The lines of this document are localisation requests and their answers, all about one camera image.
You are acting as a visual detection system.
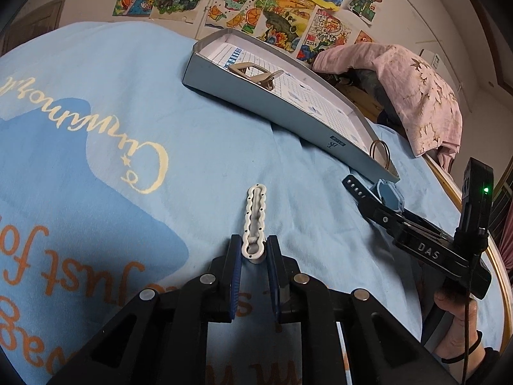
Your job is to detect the white wavy hair clip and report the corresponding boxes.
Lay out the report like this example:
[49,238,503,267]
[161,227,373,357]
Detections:
[241,184,267,264]

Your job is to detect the beige hair claw clip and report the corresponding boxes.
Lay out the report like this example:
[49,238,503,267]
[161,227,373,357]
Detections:
[228,63,284,90]

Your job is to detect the person's right hand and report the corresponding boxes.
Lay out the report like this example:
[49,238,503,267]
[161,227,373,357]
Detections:
[434,291,479,360]

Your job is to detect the pink floral blanket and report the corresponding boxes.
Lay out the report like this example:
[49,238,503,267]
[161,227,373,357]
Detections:
[312,43,463,171]

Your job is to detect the silver bangle with clasp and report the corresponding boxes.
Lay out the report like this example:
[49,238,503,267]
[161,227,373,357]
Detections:
[369,139,391,170]

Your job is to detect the light blue cartoon bedsheet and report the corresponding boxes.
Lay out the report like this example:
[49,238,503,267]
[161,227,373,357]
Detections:
[1,22,428,384]

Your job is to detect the white air conditioner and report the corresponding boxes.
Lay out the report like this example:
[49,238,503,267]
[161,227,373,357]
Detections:
[419,49,441,70]

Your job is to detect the grey shallow cardboard box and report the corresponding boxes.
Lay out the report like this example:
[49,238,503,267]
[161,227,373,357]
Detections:
[183,29,400,183]

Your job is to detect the brown wooden door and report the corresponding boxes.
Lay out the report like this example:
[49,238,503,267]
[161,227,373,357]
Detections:
[1,0,65,56]

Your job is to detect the wooden bed frame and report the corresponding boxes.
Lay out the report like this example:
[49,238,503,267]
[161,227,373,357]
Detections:
[328,84,512,350]

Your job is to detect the colourful wall drawings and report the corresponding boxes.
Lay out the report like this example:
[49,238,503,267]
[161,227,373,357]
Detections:
[113,0,383,65]

